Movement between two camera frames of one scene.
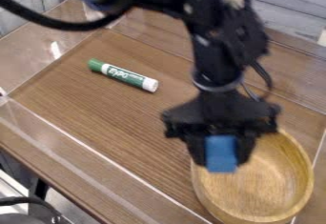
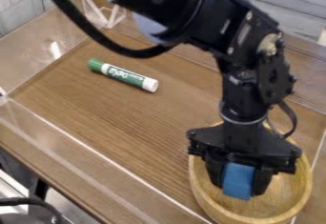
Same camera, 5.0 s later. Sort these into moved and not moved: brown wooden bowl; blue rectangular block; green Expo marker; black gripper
Moved: black gripper; blue rectangular block
Not moved: brown wooden bowl; green Expo marker
